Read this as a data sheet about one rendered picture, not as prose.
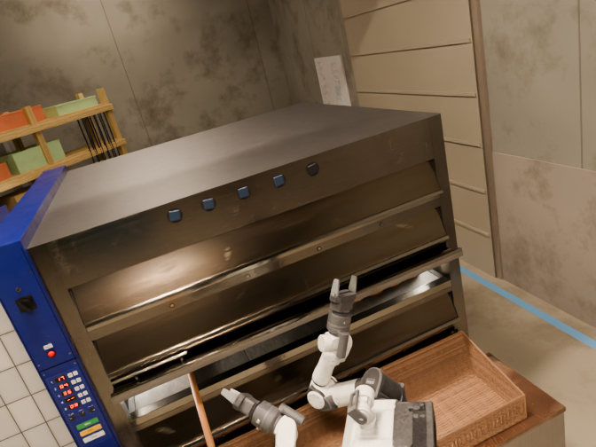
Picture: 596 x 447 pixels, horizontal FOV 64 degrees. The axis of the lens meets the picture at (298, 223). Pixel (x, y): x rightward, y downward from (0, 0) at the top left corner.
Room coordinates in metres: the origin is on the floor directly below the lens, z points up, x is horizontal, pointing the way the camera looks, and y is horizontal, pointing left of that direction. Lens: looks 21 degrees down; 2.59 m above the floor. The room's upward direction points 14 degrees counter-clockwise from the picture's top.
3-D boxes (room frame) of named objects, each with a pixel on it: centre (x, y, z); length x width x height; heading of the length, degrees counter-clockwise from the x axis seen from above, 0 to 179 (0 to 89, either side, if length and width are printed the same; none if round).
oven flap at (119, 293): (2.05, 0.12, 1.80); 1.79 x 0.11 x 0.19; 106
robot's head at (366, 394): (1.22, -0.06, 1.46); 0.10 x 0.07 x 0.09; 162
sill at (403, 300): (2.08, 0.12, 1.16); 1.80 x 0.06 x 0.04; 106
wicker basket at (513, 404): (1.97, -0.56, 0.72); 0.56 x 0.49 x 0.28; 105
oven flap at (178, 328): (2.05, 0.12, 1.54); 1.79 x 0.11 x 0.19; 106
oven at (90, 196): (2.94, 0.45, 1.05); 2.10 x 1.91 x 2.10; 106
